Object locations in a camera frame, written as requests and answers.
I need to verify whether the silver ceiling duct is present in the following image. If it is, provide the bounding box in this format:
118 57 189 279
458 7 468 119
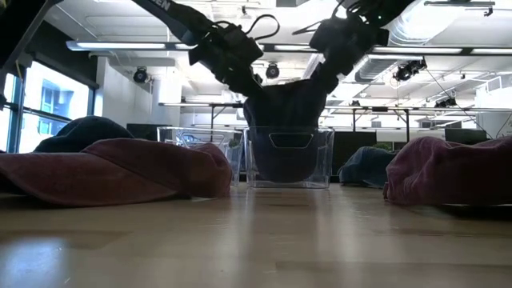
383 0 485 46

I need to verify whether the maroon baseball cap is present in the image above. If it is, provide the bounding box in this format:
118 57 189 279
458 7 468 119
382 135 512 207
0 138 234 208

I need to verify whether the ceiling light strip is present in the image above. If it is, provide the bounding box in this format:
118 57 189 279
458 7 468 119
371 46 512 56
274 43 321 53
66 39 197 52

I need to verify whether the black background monitor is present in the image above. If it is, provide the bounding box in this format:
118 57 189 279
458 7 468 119
332 130 378 176
444 127 490 146

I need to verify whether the blue denim baseball cap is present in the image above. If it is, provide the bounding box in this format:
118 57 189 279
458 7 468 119
34 115 135 154
338 146 398 190
242 75 340 184

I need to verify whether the black aluminium rig frame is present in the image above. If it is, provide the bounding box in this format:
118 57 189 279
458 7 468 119
0 0 65 71

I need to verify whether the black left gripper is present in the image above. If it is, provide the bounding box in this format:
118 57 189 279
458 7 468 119
187 22 266 99

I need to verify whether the clear plastic bin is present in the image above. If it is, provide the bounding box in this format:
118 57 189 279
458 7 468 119
243 126 335 190
156 126 245 187

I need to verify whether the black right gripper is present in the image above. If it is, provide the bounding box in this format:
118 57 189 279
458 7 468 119
310 16 390 95

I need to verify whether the black background table frame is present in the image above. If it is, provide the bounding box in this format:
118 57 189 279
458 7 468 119
326 104 479 133

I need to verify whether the large window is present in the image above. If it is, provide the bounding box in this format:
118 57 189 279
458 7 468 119
0 59 96 155

